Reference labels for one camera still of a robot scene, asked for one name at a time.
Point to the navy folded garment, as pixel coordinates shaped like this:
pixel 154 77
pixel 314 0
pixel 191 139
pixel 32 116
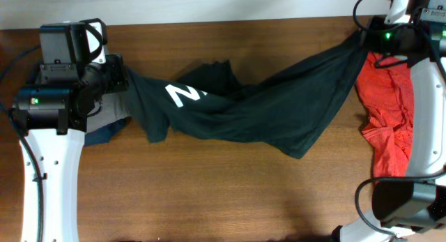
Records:
pixel 104 134

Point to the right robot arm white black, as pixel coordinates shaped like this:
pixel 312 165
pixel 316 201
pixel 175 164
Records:
pixel 415 203

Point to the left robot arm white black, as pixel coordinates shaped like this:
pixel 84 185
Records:
pixel 54 115

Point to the dark green t-shirt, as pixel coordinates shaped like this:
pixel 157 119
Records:
pixel 288 110

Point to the red garment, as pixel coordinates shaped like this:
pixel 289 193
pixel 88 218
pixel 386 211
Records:
pixel 388 96

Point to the grey folded pants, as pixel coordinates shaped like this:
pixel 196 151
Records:
pixel 113 109

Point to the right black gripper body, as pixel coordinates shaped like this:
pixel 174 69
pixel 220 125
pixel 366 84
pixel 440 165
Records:
pixel 382 38

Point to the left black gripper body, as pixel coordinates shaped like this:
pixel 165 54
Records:
pixel 107 78

